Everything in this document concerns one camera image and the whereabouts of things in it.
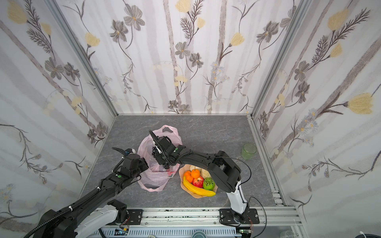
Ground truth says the pink scalloped bowl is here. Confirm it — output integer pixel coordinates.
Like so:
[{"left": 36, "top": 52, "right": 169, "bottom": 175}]
[{"left": 179, "top": 165, "right": 218, "bottom": 198}]

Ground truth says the pink plastic bag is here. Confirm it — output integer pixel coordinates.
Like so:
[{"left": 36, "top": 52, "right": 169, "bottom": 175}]
[{"left": 138, "top": 125, "right": 182, "bottom": 192}]

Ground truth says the beige fake potato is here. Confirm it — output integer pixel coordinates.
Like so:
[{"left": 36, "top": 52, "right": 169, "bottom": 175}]
[{"left": 190, "top": 165, "right": 201, "bottom": 171}]

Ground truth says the orange fake fruit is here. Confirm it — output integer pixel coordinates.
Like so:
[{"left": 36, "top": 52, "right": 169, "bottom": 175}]
[
  {"left": 184, "top": 171, "right": 194, "bottom": 184},
  {"left": 190, "top": 169, "right": 200, "bottom": 179}
]

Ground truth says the pale yellow fake fruit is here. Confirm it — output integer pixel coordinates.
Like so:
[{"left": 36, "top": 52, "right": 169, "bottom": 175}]
[{"left": 200, "top": 169, "right": 211, "bottom": 179}]

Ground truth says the red fake strawberry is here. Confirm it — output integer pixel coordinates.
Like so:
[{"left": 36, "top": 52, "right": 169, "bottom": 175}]
[{"left": 192, "top": 176, "right": 204, "bottom": 188}]

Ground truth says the yellow fake banana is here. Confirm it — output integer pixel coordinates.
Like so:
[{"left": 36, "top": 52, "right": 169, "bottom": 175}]
[{"left": 183, "top": 177, "right": 216, "bottom": 197}]

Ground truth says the green fake custard apple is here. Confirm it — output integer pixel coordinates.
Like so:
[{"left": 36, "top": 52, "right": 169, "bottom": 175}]
[{"left": 203, "top": 178, "right": 215, "bottom": 191}]

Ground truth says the dark fake grape bunch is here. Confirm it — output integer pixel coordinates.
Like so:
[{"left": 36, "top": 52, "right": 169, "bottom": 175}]
[{"left": 152, "top": 146, "right": 170, "bottom": 170}]

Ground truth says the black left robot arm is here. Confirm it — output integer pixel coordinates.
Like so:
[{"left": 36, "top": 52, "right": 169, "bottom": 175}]
[{"left": 26, "top": 149, "right": 148, "bottom": 238}]

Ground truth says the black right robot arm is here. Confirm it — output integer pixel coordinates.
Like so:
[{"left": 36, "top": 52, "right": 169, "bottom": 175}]
[{"left": 149, "top": 131, "right": 260, "bottom": 227}]

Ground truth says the green translucent cup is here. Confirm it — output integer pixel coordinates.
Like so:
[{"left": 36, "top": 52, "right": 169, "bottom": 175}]
[{"left": 241, "top": 143, "right": 258, "bottom": 160}]

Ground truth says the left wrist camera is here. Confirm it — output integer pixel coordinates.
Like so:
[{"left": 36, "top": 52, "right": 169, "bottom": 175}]
[{"left": 124, "top": 148, "right": 136, "bottom": 156}]

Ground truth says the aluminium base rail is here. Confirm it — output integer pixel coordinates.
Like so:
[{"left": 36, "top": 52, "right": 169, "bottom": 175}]
[{"left": 55, "top": 190, "right": 307, "bottom": 238}]

